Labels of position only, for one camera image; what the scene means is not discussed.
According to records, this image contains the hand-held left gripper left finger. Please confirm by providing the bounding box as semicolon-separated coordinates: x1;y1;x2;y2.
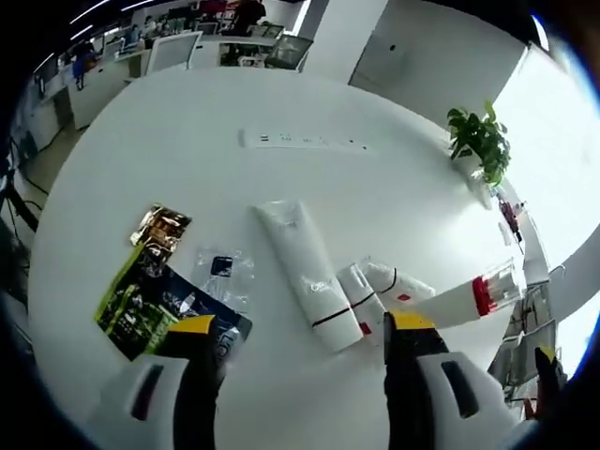
88;314;221;450

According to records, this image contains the blue skincare sachet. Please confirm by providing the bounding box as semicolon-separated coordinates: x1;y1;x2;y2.
158;269;254;363

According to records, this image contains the potted green plant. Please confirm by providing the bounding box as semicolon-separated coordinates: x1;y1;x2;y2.
446;99;513;211

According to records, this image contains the small red tool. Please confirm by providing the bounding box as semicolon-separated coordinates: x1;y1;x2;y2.
498;188;527;246

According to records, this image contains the gold skincare sachet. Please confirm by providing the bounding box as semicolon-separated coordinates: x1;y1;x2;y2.
129;202;193;258

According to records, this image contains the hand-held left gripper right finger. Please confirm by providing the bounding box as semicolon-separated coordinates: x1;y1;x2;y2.
382;308;521;450

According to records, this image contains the white red-collar skincare pump bottle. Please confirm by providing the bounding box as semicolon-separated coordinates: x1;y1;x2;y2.
412;256;521;330

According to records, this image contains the white-framed office chair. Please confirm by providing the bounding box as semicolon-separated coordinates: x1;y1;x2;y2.
148;31;203;75

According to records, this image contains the white power strip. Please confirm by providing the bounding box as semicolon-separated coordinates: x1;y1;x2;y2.
237;127;372;155

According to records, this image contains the clear dark-label skincare sachet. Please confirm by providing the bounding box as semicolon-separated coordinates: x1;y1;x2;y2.
193;247;258;316

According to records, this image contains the green skincare sachet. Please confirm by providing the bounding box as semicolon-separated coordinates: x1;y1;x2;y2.
93;243;180;362

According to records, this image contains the large white skincare tube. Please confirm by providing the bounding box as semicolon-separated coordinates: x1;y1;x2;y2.
252;199;363;354

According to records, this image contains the black mesh office chair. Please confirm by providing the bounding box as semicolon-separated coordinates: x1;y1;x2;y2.
268;34;315;72

